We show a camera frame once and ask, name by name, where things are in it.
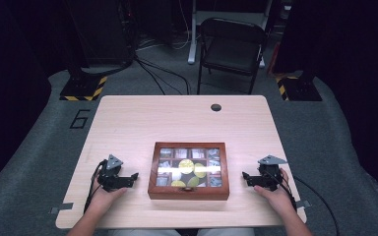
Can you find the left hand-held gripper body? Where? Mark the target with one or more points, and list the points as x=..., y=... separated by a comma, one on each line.
x=111, y=178

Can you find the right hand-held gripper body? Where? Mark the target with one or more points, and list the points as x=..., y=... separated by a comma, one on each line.
x=269, y=175

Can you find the compartmented wooden box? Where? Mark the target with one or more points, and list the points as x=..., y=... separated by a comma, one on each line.
x=164, y=193

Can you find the green lid coffee capsule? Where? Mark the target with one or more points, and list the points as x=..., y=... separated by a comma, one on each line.
x=178, y=184
x=186, y=166
x=193, y=181
x=200, y=170

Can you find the person's left hand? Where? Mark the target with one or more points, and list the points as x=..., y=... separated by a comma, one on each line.
x=106, y=196

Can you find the person's right hand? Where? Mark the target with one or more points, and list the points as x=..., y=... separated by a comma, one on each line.
x=277, y=196

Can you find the white paper tea bag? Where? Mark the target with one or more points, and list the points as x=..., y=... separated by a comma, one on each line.
x=162, y=180
x=164, y=165

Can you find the pale paper packet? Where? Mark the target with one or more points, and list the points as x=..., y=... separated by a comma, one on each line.
x=215, y=181
x=214, y=166
x=213, y=153

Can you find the grey tape strip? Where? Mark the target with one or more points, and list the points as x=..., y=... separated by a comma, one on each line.
x=303, y=204
x=61, y=207

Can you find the white sachet with brown label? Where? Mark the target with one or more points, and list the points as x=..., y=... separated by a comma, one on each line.
x=180, y=153
x=197, y=153

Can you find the dark round table grommet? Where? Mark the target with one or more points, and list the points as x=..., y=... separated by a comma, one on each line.
x=216, y=107

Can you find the striped black stand base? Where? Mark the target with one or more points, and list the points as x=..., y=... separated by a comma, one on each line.
x=300, y=88
x=83, y=87

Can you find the black folding chair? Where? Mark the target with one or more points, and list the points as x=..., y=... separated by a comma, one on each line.
x=231, y=55

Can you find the black cabinet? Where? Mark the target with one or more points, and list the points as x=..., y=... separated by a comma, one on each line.
x=101, y=32

